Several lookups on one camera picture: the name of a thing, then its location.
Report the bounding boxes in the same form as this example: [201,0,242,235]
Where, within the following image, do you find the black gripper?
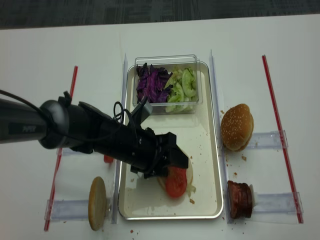
[99,119,189,179]

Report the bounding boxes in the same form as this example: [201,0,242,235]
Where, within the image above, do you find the red tomato slice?
[165,167,188,198]

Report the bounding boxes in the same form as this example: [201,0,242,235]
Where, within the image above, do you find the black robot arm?
[0,90,189,178]

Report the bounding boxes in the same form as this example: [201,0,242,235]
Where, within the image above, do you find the lettuce leaf on bun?
[185,184,196,198]

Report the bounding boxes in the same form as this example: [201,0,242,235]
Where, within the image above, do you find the remaining tomato slices stack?
[103,155,114,164]

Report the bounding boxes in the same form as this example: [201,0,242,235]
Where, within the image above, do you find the green lettuce pile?
[165,67,198,113]

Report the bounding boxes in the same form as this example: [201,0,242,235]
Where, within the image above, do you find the meat patties stack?
[227,180,253,219]

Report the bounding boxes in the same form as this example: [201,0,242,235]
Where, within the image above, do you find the bottom bun slice on tray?
[157,158,193,197]

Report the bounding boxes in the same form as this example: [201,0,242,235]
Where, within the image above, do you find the cream metal tray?
[118,61,224,220]

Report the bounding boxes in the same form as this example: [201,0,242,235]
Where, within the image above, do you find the sesame burger bun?
[220,103,254,152]

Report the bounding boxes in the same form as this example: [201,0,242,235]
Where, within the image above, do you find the upright bun slice left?
[88,176,107,231]

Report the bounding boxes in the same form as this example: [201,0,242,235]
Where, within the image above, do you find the clear plastic salad box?
[131,54,202,115]

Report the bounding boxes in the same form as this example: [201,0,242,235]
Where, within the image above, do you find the white patty backstop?
[249,184,256,209]

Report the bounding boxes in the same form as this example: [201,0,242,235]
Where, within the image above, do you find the purple cabbage leaves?
[136,63,173,104]

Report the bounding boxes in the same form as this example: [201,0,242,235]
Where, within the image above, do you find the upper right clear holder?
[246,130,289,150]

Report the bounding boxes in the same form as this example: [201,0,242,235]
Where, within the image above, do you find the lower left clear holder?
[44,199,89,222]

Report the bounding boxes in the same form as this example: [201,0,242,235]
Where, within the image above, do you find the lower right clear holder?
[252,192,304,214]

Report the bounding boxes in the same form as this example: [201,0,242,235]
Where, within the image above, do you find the left red tape strip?
[43,65,78,232]

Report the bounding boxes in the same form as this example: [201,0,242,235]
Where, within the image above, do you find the red tape strip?
[43,65,78,232]
[261,55,304,224]

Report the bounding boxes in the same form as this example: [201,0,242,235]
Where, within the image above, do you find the right red tape strip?
[261,55,304,224]

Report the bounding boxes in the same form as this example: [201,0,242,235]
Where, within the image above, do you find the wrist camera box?
[131,101,153,124]

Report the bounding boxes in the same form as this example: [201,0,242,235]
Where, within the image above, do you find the right clear acrylic rail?
[209,50,234,224]

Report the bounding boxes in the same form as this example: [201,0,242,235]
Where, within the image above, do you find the clear acrylic rail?
[110,53,128,225]
[209,50,234,224]

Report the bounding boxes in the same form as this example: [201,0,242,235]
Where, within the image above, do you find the left clear acrylic rail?
[110,53,128,225]

